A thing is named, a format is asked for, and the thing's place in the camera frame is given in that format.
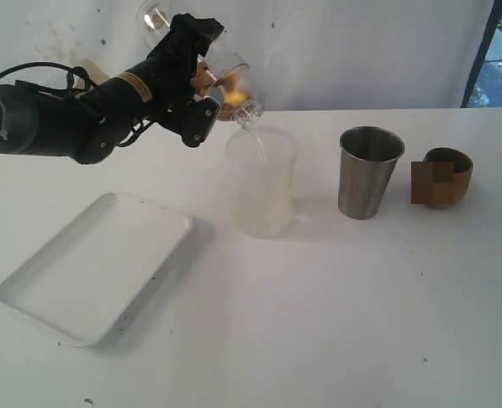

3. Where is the white rectangular tray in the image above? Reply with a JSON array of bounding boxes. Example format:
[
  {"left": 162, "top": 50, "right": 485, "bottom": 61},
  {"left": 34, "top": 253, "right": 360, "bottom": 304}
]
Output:
[{"left": 0, "top": 193, "right": 194, "bottom": 347}]

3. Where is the clear dome strainer lid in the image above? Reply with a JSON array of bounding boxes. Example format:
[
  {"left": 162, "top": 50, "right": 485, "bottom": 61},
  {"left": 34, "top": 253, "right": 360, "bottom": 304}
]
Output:
[{"left": 211, "top": 65, "right": 263, "bottom": 129}]

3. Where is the clear plastic shaker cup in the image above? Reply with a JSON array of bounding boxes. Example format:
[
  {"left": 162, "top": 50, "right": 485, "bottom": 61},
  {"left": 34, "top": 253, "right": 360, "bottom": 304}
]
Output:
[{"left": 136, "top": 1, "right": 256, "bottom": 106}]

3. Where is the black metal frame post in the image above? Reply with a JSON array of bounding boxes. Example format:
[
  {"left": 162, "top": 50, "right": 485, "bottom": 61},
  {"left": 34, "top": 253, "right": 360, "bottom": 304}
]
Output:
[{"left": 460, "top": 0, "right": 502, "bottom": 108}]

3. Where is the small amber bowl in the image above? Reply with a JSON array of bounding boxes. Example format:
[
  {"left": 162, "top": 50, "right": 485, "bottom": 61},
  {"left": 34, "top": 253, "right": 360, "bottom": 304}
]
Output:
[{"left": 410, "top": 147, "right": 473, "bottom": 209}]

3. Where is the stainless steel cup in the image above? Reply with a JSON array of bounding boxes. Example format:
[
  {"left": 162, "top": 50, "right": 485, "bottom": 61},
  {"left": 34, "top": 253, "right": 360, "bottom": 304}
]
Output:
[{"left": 338, "top": 126, "right": 405, "bottom": 220}]

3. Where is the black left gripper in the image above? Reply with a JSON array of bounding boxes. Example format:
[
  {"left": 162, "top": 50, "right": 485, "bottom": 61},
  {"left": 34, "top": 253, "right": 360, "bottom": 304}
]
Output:
[{"left": 143, "top": 13, "right": 224, "bottom": 148}]

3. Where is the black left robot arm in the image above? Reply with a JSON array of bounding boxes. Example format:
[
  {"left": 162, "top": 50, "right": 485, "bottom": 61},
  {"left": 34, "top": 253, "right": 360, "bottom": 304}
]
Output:
[{"left": 0, "top": 14, "right": 224, "bottom": 165}]

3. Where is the frosted translucent plastic cup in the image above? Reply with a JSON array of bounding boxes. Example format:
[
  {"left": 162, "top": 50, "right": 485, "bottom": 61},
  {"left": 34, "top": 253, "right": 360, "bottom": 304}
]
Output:
[{"left": 225, "top": 126, "right": 298, "bottom": 239}]

